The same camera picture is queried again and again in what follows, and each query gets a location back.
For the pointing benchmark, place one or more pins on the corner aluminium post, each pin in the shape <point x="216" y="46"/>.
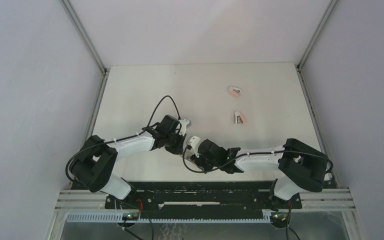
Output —
<point x="317" y="33"/>
<point x="84" y="36"/>

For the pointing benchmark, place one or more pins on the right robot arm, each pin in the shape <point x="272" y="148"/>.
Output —
<point x="304" y="168"/>

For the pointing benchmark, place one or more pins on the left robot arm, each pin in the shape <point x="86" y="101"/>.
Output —
<point x="93" y="165"/>

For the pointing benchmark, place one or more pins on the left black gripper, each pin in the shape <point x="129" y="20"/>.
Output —
<point x="178" y="149"/>

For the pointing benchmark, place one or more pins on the circuit board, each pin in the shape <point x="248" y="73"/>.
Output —
<point x="280" y="217"/>
<point x="130" y="217"/>

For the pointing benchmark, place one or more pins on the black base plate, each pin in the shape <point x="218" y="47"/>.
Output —
<point x="206" y="213"/>

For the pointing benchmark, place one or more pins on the right corner aluminium post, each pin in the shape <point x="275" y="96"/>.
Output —
<point x="317" y="33"/>

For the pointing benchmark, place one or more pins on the red white staple box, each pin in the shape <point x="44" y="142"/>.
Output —
<point x="188" y="155"/>

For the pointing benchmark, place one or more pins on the right circuit board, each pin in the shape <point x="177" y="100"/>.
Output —
<point x="280" y="217"/>

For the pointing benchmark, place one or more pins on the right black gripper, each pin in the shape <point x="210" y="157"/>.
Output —
<point x="198" y="160"/>

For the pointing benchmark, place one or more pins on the left circuit board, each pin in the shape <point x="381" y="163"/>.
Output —
<point x="130" y="217"/>

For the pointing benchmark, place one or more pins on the aluminium rail frame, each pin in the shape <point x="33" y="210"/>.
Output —
<point x="330" y="200"/>

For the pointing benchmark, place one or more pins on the left corner aluminium post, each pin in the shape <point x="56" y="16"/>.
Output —
<point x="84" y="36"/>

